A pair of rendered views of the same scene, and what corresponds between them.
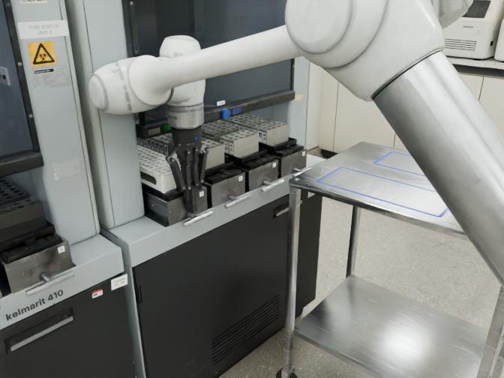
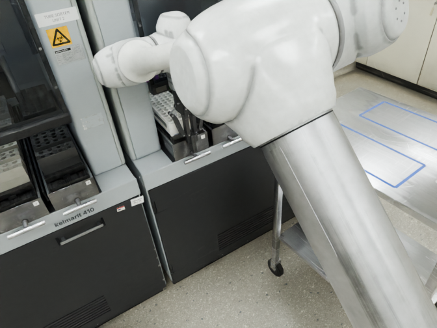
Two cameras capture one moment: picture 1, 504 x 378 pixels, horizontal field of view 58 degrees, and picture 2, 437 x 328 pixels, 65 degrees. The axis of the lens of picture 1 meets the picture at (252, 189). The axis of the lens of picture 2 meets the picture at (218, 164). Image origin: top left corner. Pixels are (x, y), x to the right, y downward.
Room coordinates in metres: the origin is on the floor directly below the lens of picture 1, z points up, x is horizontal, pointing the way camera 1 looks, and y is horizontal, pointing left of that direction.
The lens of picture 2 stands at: (0.21, -0.21, 1.46)
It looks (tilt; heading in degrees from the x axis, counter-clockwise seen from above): 39 degrees down; 18
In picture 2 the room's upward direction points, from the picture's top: 5 degrees counter-clockwise
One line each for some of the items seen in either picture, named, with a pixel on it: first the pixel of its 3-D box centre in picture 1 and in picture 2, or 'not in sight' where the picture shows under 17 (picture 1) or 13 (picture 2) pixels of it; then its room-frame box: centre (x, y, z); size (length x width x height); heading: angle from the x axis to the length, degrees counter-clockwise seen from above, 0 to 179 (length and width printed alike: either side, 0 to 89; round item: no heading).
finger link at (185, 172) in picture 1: (185, 169); (185, 120); (1.10, 0.17, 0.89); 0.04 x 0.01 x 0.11; 46
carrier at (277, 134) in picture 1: (275, 135); not in sight; (1.50, -0.08, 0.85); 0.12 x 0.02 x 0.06; 135
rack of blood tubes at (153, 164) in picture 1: (146, 167); (166, 109); (1.24, 0.31, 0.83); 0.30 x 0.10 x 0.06; 46
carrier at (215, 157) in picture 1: (208, 157); not in sight; (1.28, 0.13, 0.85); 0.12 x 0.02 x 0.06; 137
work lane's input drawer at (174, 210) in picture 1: (124, 172); (154, 108); (1.34, 0.40, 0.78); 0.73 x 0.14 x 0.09; 46
